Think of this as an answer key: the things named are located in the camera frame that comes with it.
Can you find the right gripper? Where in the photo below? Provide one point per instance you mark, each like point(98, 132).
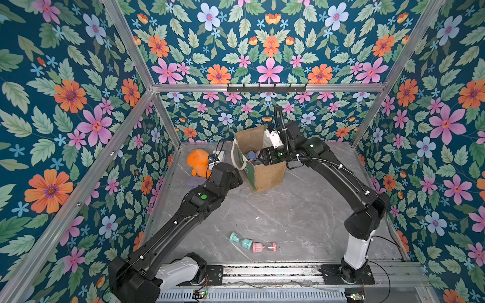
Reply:
point(266, 156)

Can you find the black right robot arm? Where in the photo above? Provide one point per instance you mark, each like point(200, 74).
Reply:
point(368, 207)

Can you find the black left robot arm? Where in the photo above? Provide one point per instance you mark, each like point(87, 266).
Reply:
point(145, 273)

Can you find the teal hourglass front left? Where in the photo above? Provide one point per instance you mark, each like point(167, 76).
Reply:
point(238, 239)

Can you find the pink hourglass front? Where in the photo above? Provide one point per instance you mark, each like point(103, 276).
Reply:
point(259, 247)

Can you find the white rectangular box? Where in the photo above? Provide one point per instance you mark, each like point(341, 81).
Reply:
point(218, 155)

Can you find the orange plush toy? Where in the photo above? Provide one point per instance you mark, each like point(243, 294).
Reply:
point(199, 162)

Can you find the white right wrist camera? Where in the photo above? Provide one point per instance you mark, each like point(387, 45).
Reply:
point(274, 138)

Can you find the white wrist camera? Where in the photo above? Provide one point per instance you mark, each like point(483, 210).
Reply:
point(274, 138)
point(211, 162)

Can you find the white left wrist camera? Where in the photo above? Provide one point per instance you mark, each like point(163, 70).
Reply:
point(211, 162)

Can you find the black hook rail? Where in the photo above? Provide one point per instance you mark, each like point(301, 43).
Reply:
point(271, 88)

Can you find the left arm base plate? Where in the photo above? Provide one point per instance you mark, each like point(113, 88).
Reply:
point(215, 274)

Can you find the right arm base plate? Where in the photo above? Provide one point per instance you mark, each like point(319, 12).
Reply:
point(345, 274)

